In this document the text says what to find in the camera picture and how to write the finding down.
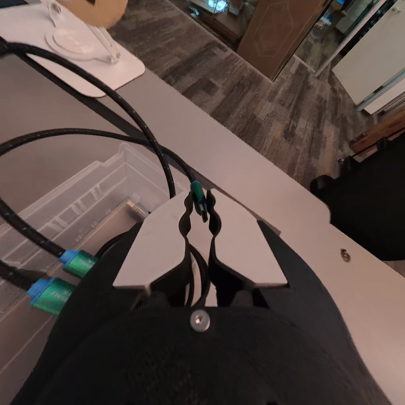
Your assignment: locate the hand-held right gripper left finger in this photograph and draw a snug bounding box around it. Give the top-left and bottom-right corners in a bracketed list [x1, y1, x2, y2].
[112, 191, 194, 291]

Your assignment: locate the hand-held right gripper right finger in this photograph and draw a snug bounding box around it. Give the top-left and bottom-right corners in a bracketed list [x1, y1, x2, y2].
[206, 189, 289, 288]

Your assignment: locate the black HDMI adapter with cable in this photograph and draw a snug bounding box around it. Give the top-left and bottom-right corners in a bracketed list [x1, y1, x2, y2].
[95, 197, 210, 307]

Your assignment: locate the clear plastic bin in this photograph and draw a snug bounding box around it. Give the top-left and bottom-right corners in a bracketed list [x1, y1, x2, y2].
[0, 142, 190, 304]

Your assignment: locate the wooden bench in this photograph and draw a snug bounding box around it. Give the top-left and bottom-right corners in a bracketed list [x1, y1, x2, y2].
[349, 109, 405, 157]

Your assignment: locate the white stand base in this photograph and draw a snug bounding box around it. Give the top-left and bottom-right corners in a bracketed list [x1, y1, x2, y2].
[0, 0, 146, 99]

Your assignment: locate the wooden panel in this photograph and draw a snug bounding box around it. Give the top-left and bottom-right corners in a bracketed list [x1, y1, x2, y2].
[236, 0, 331, 82]

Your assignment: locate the white cabinet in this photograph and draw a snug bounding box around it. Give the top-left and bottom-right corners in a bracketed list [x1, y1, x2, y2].
[331, 0, 405, 115]

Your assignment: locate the tan round object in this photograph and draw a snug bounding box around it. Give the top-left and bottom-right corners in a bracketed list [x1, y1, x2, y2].
[65, 0, 129, 30]

